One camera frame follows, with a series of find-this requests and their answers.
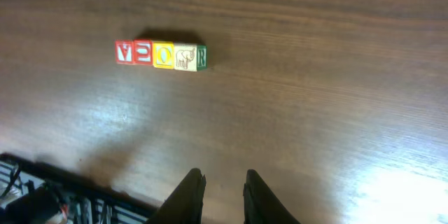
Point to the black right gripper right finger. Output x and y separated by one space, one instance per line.
261 206

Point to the cluttered shelf below table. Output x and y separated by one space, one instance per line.
36 192

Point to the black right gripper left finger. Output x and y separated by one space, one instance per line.
184 205

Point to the natural block brown picture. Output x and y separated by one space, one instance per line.
190 57

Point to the red letter U block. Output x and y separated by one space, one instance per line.
143 52

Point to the yellow wooden block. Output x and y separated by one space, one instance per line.
163 55

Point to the red letter A block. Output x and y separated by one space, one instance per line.
124 52

